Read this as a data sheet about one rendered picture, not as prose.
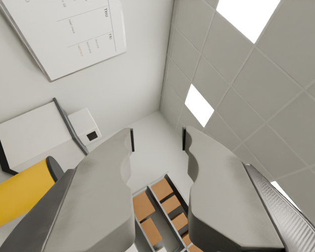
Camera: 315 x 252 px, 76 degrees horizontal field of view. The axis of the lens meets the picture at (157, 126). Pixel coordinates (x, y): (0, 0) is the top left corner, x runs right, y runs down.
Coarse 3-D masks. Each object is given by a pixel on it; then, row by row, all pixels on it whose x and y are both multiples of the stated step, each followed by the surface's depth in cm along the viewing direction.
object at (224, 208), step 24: (192, 144) 11; (216, 144) 11; (192, 168) 10; (216, 168) 9; (240, 168) 9; (192, 192) 8; (216, 192) 8; (240, 192) 8; (192, 216) 7; (216, 216) 7; (240, 216) 7; (264, 216) 7; (192, 240) 8; (216, 240) 7; (240, 240) 6; (264, 240) 6
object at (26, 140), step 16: (32, 112) 273; (48, 112) 274; (64, 112) 306; (80, 112) 308; (0, 128) 260; (16, 128) 261; (32, 128) 262; (48, 128) 264; (64, 128) 265; (80, 128) 296; (96, 128) 303; (0, 144) 255; (16, 144) 251; (32, 144) 253; (48, 144) 254; (64, 144) 262; (80, 144) 281; (0, 160) 246; (16, 160) 243; (32, 160) 251; (64, 160) 297; (80, 160) 327
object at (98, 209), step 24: (120, 144) 11; (96, 168) 9; (120, 168) 9; (72, 192) 8; (96, 192) 8; (120, 192) 8; (72, 216) 7; (96, 216) 7; (120, 216) 7; (48, 240) 6; (72, 240) 6; (96, 240) 6; (120, 240) 7
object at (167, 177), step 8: (160, 176) 380; (168, 176) 382; (152, 184) 417; (136, 192) 365; (152, 192) 366; (176, 192) 387; (184, 200) 363; (160, 208) 368; (184, 208) 392; (168, 224) 377; (144, 232) 336; (176, 232) 339; (152, 248) 327; (176, 248) 369; (184, 248) 330
